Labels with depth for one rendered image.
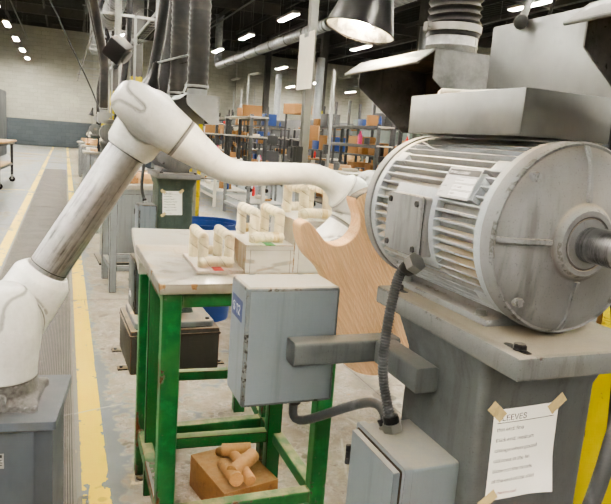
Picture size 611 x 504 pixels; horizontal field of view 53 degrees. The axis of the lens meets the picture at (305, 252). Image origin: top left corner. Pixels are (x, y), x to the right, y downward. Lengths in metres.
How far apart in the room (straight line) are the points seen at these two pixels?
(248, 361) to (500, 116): 0.52
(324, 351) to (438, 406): 0.19
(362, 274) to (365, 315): 0.09
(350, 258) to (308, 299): 0.26
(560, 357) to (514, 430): 0.16
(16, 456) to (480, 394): 1.07
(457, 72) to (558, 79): 0.21
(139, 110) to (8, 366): 0.65
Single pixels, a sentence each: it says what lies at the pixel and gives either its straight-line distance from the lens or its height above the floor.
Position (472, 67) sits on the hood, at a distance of 1.19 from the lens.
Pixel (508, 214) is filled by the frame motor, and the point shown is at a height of 1.28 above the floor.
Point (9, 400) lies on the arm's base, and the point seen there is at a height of 0.72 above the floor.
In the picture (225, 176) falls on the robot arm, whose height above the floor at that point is 1.25.
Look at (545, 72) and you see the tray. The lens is 1.05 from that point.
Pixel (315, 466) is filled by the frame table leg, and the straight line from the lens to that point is 2.13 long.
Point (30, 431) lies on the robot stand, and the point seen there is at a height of 0.68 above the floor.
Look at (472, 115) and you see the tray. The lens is 0.93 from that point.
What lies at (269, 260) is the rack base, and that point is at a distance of 1.93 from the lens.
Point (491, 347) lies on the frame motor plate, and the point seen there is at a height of 1.12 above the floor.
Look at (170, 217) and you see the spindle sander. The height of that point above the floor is 0.87.
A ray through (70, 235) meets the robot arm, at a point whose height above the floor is 1.07.
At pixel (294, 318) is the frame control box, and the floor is 1.07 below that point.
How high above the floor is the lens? 1.35
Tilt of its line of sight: 10 degrees down
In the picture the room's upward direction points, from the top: 4 degrees clockwise
